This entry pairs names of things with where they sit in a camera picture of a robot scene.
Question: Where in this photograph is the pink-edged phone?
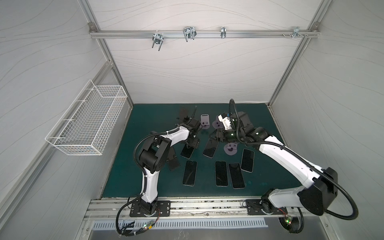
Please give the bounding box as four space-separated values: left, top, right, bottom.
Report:
203 139 219 159

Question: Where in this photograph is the teal-edged phone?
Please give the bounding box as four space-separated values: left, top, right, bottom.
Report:
215 161 229 187

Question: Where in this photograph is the purple-edged phone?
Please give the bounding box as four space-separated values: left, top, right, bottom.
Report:
229 163 245 189

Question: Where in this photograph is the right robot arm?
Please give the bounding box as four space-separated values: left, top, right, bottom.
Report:
216 112 359 221

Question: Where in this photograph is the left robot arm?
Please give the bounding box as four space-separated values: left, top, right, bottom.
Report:
133 118 202 215

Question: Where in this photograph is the black stand left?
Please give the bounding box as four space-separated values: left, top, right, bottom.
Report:
166 147 180 171

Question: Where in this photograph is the green table mat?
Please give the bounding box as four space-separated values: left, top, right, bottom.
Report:
103 104 300 198

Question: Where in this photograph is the metal U-bolt clamp centre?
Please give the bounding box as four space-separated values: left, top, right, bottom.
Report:
183 26 197 42

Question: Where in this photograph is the metal u-bolt clamp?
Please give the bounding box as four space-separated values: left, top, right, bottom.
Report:
152 33 164 51
183 26 197 42

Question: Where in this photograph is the metal U-bolt clamp left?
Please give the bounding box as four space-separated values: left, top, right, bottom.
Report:
152 33 164 51

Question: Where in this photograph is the metal clamp small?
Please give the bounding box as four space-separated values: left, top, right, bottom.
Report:
221 27 227 39

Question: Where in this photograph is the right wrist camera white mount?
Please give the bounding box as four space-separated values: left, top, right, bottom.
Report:
218 113 234 131

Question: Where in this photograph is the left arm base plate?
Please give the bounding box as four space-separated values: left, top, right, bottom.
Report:
130 200 171 218

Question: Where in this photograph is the right base cable bundle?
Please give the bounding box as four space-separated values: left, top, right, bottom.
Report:
277 206 305 234

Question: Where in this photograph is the base cable bundle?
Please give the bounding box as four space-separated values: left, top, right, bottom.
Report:
115 194 161 237
277 206 305 234

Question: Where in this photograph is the white wire basket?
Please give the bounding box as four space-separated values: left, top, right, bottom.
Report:
45 80 127 156

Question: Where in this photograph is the metal bracket right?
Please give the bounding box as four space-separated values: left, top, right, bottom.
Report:
282 27 309 39

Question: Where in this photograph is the slotted cable duct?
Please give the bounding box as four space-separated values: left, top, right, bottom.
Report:
92 217 269 231

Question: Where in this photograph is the left base cable bundle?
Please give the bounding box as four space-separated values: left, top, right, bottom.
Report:
115 194 161 237

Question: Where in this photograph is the aluminium cross rail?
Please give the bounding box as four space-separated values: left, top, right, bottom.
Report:
90 29 321 39

